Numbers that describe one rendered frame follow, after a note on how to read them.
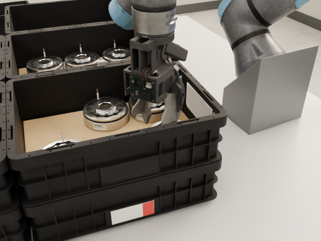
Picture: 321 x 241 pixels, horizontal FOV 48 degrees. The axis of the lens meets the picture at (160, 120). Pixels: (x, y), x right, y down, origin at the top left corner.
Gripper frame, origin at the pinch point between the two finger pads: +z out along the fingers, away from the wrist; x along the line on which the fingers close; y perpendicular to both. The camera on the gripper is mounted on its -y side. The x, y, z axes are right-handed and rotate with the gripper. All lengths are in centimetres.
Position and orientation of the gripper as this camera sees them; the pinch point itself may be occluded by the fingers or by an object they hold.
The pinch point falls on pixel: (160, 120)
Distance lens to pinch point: 76.3
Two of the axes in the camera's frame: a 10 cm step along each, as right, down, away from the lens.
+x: 8.7, 2.8, -4.2
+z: 0.0, 8.3, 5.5
